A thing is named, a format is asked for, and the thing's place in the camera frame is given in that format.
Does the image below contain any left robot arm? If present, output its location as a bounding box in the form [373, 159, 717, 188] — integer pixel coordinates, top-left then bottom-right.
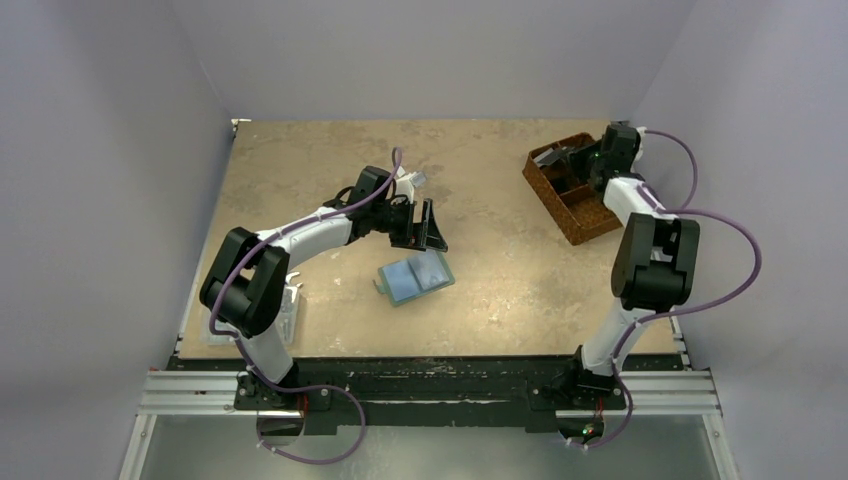
[199, 166, 448, 409]

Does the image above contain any green card holder wallet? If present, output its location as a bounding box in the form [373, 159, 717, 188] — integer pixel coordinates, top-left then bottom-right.
[374, 250, 456, 307]

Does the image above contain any brown woven divided basket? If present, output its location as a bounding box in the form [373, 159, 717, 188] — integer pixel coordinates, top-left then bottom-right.
[522, 132, 622, 246]

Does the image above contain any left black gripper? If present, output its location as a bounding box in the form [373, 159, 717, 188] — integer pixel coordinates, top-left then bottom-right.
[371, 198, 446, 252]

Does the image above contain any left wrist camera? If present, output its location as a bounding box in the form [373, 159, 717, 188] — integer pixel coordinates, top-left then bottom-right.
[405, 171, 427, 188]

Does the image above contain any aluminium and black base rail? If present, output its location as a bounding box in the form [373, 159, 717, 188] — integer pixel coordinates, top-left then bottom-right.
[139, 355, 720, 435]

